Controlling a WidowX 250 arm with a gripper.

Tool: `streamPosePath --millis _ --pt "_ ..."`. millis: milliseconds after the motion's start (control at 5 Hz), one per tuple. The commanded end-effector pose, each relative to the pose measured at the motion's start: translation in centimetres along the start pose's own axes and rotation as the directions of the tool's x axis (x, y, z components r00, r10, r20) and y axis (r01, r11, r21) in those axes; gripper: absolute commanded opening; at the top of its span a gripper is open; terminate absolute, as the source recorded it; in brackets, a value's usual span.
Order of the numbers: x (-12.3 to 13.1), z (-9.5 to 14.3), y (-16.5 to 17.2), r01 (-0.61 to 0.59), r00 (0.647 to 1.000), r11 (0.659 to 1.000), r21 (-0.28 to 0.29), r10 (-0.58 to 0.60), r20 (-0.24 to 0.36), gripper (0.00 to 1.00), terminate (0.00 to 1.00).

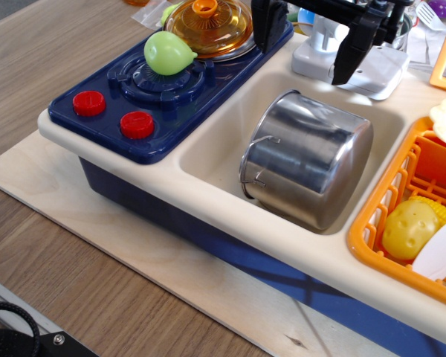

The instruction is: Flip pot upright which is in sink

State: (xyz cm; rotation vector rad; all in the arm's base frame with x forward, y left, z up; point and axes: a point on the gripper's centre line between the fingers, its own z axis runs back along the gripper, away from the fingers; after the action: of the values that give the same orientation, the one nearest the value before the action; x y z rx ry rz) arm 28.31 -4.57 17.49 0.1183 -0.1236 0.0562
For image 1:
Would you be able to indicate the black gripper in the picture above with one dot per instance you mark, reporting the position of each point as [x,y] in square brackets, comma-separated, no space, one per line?
[381,17]

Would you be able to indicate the stainless steel pot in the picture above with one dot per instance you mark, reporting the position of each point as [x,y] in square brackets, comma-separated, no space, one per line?
[305,159]

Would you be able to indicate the amber glass pot lid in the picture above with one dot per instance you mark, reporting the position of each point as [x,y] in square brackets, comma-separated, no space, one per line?
[215,30]

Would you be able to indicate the toy kitchen sink unit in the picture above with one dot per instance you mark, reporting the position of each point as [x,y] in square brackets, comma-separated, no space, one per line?
[200,177]

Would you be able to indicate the white toy faucet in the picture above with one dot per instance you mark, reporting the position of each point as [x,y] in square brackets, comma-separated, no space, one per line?
[376,77]

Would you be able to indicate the white toy spatula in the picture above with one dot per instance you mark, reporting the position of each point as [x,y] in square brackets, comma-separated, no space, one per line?
[428,17]

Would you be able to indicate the purple toy eggplant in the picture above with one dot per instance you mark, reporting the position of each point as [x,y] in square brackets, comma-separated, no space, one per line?
[439,7]

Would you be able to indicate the green toy pear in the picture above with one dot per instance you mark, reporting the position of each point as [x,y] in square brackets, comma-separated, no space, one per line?
[167,54]

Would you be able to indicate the orange dish rack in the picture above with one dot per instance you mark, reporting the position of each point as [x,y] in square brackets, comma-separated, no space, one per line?
[417,169]

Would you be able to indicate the red stove knob right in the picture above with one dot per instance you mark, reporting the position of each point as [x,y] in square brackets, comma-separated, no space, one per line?
[137,125]

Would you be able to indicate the red stove knob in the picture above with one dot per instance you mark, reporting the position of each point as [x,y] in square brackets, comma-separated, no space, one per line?
[137,125]
[88,103]

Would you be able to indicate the navy blue toy stove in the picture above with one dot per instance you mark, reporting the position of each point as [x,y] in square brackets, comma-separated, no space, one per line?
[178,103]

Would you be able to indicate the yellow toy potato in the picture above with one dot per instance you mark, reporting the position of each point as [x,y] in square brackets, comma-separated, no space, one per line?
[408,228]

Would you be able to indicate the yellow toy corn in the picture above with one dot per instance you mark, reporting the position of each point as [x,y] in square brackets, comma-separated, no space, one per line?
[439,209]

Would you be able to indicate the red stove knob left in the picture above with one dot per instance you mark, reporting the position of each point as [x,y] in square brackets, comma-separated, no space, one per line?
[88,103]

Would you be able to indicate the white toy plate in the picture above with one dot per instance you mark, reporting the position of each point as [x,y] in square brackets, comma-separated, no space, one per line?
[431,260]

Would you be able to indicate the light plywood board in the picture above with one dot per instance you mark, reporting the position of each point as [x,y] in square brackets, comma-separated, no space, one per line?
[125,287]

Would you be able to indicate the black metal bracket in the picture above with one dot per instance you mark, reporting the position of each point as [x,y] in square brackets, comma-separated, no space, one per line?
[15,343]

